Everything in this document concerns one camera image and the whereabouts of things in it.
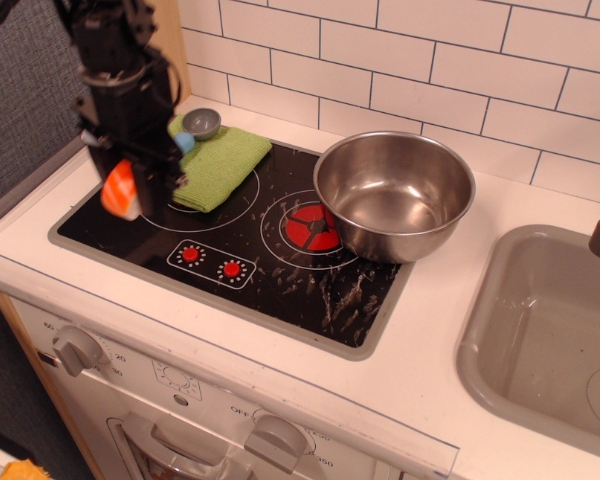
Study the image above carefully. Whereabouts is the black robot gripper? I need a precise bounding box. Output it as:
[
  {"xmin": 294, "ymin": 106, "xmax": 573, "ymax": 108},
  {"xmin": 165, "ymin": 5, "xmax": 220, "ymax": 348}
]
[{"xmin": 72, "ymin": 52, "xmax": 186, "ymax": 216}]

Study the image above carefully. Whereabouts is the orange salmon sushi toy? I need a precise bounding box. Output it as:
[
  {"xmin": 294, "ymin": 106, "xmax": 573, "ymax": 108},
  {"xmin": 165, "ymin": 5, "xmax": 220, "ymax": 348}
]
[{"xmin": 100, "ymin": 159, "xmax": 142, "ymax": 221}]

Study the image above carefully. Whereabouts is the stainless steel bowl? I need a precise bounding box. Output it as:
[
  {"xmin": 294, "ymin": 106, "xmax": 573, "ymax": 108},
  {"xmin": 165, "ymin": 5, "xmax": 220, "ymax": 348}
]
[{"xmin": 313, "ymin": 131, "xmax": 476, "ymax": 264}]

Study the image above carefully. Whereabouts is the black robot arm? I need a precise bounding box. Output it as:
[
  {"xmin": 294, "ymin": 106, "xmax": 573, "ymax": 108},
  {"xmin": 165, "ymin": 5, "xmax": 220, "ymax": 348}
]
[{"xmin": 56, "ymin": 1, "xmax": 186, "ymax": 220}]

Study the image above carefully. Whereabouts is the green cloth napkin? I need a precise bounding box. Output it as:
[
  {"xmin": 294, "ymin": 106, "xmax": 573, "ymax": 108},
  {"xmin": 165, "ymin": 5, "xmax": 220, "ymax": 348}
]
[{"xmin": 172, "ymin": 127, "xmax": 272, "ymax": 213}]

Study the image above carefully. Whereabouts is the left red stove knob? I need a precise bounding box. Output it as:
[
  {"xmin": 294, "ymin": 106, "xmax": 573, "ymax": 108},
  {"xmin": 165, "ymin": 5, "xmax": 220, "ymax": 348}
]
[{"xmin": 181, "ymin": 247, "xmax": 200, "ymax": 263}]

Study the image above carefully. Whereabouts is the red stove knob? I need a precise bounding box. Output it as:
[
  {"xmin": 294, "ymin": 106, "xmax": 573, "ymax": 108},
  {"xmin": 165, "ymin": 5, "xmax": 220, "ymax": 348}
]
[
  {"xmin": 222, "ymin": 262, "xmax": 242, "ymax": 278},
  {"xmin": 181, "ymin": 247, "xmax": 200, "ymax": 263}
]

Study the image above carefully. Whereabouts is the right red stove knob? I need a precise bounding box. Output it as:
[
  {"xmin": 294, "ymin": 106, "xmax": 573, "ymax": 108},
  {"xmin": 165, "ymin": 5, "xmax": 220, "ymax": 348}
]
[{"xmin": 222, "ymin": 262, "xmax": 242, "ymax": 278}]

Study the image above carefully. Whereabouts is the black toy stovetop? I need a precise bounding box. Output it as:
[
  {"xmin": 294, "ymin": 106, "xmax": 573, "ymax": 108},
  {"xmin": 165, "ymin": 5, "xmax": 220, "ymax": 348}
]
[{"xmin": 49, "ymin": 142, "xmax": 412, "ymax": 360}]

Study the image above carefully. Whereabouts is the left grey oven dial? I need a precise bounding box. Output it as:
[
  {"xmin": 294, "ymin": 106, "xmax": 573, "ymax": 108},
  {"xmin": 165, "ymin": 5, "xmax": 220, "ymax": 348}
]
[{"xmin": 52, "ymin": 326, "xmax": 103, "ymax": 377}]

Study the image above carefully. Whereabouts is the grey oven dial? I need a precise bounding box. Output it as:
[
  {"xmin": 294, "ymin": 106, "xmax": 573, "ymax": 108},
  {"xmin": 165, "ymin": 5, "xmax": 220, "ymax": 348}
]
[
  {"xmin": 244, "ymin": 415, "xmax": 308, "ymax": 474},
  {"xmin": 52, "ymin": 326, "xmax": 103, "ymax": 377}
]

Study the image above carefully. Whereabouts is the right grey oven dial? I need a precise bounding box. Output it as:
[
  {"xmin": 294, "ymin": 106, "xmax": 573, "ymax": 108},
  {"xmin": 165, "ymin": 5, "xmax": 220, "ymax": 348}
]
[{"xmin": 244, "ymin": 415, "xmax": 308, "ymax": 474}]

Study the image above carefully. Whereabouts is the yellow object at corner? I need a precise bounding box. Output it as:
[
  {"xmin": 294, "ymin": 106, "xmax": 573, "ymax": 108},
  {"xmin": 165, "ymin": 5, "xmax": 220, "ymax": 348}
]
[{"xmin": 0, "ymin": 459, "xmax": 51, "ymax": 480}]

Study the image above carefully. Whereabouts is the grey toy sink basin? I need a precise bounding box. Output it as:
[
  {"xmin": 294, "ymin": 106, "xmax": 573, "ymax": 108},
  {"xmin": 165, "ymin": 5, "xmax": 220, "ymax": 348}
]
[{"xmin": 457, "ymin": 225, "xmax": 600, "ymax": 457}]

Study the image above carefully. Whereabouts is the blue handled grey scoop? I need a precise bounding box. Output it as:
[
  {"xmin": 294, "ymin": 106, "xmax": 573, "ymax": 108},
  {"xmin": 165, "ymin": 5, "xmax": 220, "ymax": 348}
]
[{"xmin": 169, "ymin": 108, "xmax": 221, "ymax": 154}]

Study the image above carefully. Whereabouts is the grey oven door handle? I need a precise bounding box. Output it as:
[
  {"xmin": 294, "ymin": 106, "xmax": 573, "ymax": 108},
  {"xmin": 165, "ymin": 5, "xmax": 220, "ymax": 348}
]
[{"xmin": 119, "ymin": 414, "xmax": 255, "ymax": 479}]

